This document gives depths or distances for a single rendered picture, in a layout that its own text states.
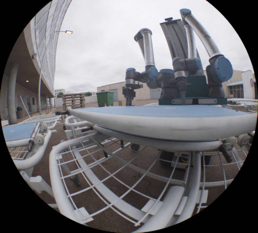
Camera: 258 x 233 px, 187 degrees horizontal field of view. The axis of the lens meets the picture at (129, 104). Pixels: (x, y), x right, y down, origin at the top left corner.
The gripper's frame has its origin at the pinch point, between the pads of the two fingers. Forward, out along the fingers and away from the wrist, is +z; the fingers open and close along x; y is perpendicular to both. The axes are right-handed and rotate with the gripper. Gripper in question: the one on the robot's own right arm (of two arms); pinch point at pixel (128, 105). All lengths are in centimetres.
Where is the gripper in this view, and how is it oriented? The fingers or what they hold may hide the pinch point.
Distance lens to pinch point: 64.7
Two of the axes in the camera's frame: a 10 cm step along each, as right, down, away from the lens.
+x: -5.6, -1.3, -8.2
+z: -0.6, 9.9, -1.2
